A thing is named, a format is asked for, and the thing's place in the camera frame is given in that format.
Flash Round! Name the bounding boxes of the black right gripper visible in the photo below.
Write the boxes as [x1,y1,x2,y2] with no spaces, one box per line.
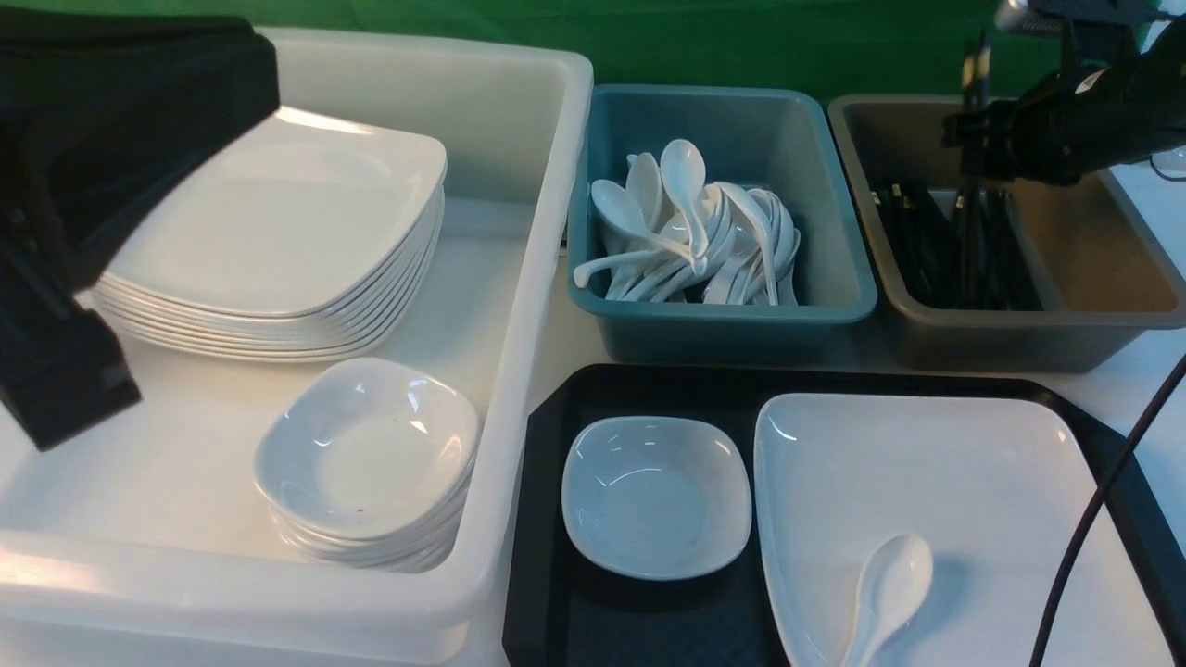
[943,19,1185,186]

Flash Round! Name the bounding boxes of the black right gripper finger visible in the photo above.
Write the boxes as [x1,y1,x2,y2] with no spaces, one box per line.
[1,9,280,291]

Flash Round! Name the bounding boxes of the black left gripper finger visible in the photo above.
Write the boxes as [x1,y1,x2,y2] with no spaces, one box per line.
[1,235,144,452]

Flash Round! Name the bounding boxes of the large white square plate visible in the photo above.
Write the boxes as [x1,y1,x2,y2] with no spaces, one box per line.
[752,392,1177,667]

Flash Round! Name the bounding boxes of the white spoon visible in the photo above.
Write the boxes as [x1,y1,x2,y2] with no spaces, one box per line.
[839,533,935,666]

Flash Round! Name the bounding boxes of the small white square bowl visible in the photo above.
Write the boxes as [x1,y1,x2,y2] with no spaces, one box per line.
[561,415,753,582]

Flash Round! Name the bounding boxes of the brown plastic chopstick bin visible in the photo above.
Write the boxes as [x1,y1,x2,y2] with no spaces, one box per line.
[827,94,1182,374]

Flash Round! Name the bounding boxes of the pile of black chopsticks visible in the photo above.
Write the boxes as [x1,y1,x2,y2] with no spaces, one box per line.
[871,178,1042,311]

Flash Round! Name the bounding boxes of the large white plastic bin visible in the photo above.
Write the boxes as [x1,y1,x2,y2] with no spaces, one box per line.
[4,27,594,666]

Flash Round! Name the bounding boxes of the green backdrop cloth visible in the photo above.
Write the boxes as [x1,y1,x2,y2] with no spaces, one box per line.
[0,0,1066,103]

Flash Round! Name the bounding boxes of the stack of white plates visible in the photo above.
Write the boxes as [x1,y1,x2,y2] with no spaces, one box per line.
[89,107,448,363]

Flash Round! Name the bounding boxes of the teal plastic spoon bin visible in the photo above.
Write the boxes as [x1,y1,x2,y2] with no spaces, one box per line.
[567,84,876,367]

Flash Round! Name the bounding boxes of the stack of white bowls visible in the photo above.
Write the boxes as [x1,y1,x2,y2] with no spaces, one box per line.
[253,358,482,573]

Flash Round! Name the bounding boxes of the pile of white spoons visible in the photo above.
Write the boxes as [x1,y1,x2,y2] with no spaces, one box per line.
[570,139,803,307]

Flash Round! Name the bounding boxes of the black serving tray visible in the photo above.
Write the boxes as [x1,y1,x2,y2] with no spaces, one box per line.
[500,364,1127,666]

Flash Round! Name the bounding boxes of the black cable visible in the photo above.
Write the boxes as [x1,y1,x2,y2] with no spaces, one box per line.
[1028,352,1186,667]

